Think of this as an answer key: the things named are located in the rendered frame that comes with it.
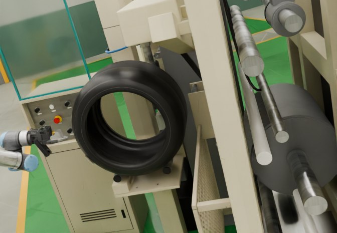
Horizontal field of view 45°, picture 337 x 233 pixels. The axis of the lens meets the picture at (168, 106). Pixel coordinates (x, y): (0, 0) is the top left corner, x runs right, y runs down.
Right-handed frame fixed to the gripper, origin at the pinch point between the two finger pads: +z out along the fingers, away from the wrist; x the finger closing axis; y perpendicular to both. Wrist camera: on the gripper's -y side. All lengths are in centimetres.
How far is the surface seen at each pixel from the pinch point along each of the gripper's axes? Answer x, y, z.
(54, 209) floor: 117, -126, -81
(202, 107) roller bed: 21, 4, 76
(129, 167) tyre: -13.0, -12.8, 36.7
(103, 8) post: 28, 65, 26
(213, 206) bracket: -57, -9, 81
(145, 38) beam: -34, 57, 58
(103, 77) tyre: -9.4, 35.6, 30.6
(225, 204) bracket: -57, -8, 85
